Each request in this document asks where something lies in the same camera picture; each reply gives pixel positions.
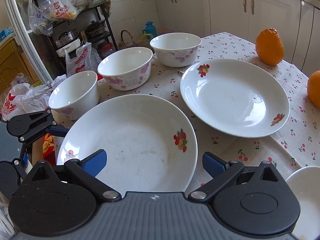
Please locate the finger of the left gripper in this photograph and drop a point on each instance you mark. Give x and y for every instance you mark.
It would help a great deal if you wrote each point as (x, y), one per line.
(11, 175)
(32, 126)

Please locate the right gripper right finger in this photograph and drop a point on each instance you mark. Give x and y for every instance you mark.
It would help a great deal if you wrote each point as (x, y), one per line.
(224, 174)

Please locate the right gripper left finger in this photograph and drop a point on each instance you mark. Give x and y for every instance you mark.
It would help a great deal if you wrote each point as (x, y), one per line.
(83, 173)

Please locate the white floral bowl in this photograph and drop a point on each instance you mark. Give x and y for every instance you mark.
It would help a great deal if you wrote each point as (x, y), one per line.
(75, 95)
(127, 69)
(176, 50)

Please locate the white fruit-print plate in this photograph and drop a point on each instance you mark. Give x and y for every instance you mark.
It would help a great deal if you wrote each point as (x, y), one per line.
(235, 97)
(150, 144)

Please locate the white kitchen cabinets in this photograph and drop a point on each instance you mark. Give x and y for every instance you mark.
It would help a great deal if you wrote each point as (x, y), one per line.
(297, 22)

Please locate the red snack box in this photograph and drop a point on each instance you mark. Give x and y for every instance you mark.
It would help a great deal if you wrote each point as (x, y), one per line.
(48, 149)

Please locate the red white plastic bag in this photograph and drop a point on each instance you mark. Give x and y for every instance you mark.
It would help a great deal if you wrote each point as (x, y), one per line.
(87, 58)

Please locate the orange fruit with leaf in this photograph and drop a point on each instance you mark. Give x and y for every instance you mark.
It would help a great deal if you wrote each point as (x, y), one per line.
(313, 88)

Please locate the wicker basket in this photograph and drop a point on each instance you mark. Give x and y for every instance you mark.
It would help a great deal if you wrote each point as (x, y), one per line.
(126, 40)

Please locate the bumpy orange fruit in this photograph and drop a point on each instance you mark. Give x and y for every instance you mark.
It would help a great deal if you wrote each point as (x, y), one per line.
(269, 47)

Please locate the teal thermos jug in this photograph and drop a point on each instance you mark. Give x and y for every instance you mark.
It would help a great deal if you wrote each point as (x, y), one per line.
(150, 30)

